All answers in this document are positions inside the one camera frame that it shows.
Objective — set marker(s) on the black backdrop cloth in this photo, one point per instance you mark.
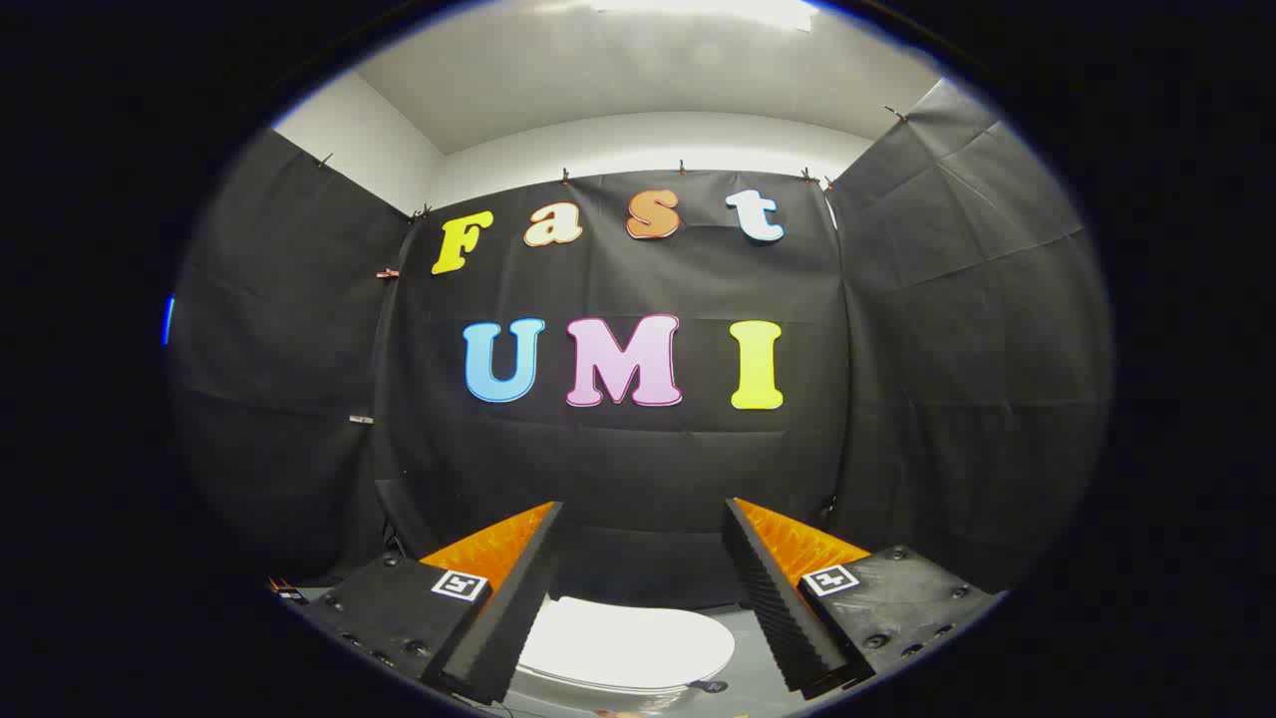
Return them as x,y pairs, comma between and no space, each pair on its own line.
638,459

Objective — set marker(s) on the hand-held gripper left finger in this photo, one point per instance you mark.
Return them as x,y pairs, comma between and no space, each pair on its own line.
518,588

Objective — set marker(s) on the black lid pull tab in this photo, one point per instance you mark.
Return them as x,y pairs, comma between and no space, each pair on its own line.
712,686

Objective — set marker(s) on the white toilet lid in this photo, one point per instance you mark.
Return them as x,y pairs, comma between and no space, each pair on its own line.
628,638

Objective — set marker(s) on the orange and black plug bundle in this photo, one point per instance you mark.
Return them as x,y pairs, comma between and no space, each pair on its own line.
287,590

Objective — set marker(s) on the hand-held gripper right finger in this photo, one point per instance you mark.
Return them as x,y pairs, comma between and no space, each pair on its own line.
773,598

